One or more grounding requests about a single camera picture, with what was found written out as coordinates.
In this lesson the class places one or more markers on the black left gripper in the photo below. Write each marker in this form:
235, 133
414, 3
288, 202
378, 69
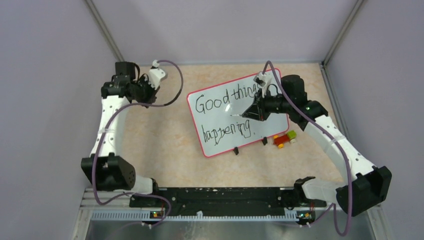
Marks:
151, 98

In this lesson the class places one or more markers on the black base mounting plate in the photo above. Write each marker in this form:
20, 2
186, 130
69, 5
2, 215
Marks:
225, 201

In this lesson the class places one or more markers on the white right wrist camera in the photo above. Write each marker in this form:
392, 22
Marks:
263, 79

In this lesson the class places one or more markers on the pink framed whiteboard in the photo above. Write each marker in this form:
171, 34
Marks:
216, 113

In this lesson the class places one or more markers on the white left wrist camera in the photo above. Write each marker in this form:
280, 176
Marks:
156, 75

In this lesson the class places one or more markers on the green lego brick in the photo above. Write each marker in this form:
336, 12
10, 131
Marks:
291, 134

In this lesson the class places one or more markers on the aluminium frame rail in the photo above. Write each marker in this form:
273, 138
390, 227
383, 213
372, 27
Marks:
315, 223

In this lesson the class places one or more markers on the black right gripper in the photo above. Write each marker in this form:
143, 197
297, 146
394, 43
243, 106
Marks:
257, 110

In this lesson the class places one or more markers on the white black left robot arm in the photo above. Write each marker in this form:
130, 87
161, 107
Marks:
105, 167

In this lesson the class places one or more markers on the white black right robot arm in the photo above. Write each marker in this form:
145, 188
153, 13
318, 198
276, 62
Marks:
364, 184

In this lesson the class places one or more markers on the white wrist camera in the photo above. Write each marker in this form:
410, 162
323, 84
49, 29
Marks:
156, 75
263, 79

